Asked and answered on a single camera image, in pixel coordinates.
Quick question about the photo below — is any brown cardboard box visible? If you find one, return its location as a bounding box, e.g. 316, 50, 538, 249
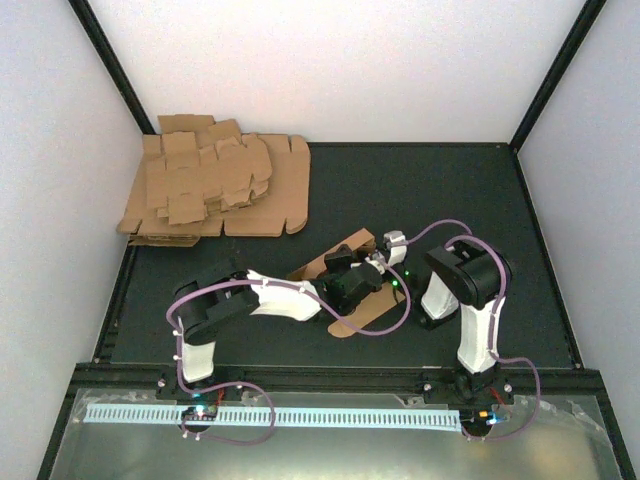
287, 228, 406, 338

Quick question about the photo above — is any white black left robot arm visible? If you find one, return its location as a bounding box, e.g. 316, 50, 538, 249
167, 244, 388, 385

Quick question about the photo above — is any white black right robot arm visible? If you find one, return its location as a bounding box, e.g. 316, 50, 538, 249
417, 235, 512, 401

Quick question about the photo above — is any stack of flat cardboard blanks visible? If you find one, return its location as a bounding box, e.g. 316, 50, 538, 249
117, 114, 311, 247

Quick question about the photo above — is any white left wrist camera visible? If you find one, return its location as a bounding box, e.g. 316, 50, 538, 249
365, 251, 387, 275

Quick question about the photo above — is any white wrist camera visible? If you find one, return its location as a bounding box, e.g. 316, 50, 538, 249
382, 230, 408, 268
365, 251, 387, 275

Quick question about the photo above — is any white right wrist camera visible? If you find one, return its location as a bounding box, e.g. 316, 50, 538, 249
382, 230, 408, 268

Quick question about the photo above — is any white slotted cable duct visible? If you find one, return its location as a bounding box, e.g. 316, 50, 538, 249
83, 404, 461, 433

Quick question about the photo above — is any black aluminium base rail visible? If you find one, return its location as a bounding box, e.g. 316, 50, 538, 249
74, 363, 601, 401

